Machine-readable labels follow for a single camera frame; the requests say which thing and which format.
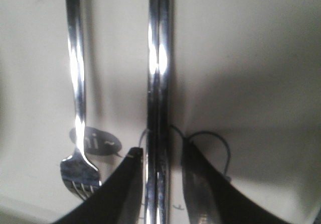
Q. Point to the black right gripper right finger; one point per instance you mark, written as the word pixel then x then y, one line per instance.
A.
pixel 211 198

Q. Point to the cream rabbit serving tray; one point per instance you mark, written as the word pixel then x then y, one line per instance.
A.
pixel 246 69

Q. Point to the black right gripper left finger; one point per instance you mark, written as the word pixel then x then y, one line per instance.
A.
pixel 118 200

